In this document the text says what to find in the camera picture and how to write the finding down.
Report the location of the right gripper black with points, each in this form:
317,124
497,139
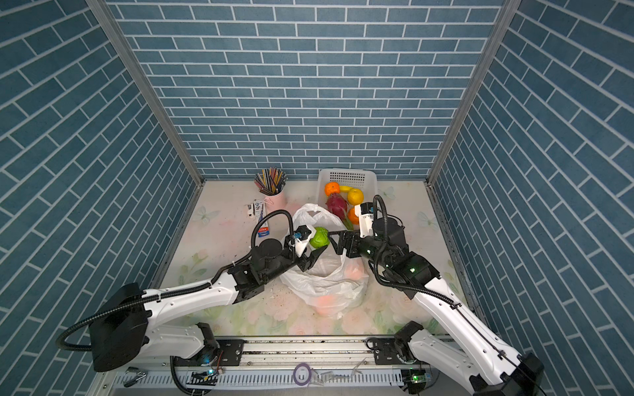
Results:
353,250

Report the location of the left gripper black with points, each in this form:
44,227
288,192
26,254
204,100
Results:
311,260

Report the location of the orange fruit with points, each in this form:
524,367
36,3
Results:
332,188
352,216

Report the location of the white plastic bag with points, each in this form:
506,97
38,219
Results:
336,284

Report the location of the pink dragon fruit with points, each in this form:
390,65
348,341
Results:
338,206

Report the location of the yellow lemon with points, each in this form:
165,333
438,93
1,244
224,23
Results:
355,197

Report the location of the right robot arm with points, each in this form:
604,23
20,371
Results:
478,359

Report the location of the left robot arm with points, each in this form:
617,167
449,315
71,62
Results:
127,326

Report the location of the toothpaste box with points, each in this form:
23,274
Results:
259,211

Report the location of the pink pencil cup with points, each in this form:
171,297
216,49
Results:
276,202

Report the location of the white plastic basket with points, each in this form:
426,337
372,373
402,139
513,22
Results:
354,185

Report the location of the small white eraser box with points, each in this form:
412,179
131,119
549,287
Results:
251,210

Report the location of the colored pencils bundle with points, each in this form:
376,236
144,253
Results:
270,181

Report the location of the purple tape roll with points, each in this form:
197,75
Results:
302,374

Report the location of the metal clip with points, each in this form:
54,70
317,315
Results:
136,375

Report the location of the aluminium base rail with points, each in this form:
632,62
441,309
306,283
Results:
261,363

